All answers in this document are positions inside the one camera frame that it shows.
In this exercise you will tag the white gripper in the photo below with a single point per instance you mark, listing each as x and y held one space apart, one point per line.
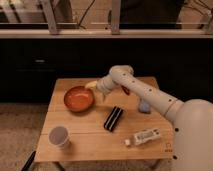
105 84

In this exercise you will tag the orange ceramic bowl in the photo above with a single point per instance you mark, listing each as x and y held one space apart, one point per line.
79 99

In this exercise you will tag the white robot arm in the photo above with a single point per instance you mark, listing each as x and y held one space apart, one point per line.
192 120

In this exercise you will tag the red chili pepper toy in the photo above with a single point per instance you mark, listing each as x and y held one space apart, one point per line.
126 90

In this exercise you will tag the wooden folding table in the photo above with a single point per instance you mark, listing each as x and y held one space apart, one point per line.
90 140

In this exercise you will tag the black striped case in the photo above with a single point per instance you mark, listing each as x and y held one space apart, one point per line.
113 118

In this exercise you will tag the blue sponge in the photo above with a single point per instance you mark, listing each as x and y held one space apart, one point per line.
144 107

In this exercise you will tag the white paper cup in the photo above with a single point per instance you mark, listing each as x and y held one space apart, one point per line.
59 137

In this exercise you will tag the white plastic bottle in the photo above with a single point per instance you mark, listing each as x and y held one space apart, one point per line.
143 137

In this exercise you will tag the dark cabinet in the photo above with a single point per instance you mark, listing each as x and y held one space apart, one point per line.
30 67

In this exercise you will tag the black table leg handle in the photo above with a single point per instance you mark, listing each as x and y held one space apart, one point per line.
29 162

